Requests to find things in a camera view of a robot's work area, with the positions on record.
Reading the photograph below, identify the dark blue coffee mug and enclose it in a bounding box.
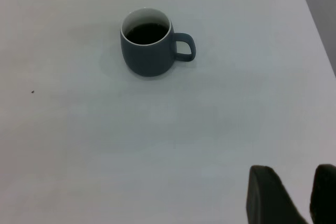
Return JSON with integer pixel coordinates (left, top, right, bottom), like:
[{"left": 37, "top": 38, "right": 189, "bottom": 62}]
[{"left": 120, "top": 7, "right": 197, "bottom": 77}]

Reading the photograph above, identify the dark coffee liquid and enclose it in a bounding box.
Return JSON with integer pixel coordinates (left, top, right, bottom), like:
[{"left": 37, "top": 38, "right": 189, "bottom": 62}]
[{"left": 124, "top": 23, "right": 169, "bottom": 46}]

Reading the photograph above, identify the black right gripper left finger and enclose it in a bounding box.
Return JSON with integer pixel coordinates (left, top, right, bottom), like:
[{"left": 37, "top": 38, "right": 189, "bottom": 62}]
[{"left": 246, "top": 165, "right": 313, "bottom": 224}]

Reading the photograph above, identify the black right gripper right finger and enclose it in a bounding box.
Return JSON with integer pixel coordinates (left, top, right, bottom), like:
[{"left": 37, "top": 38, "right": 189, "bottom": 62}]
[{"left": 309, "top": 164, "right": 336, "bottom": 224}]

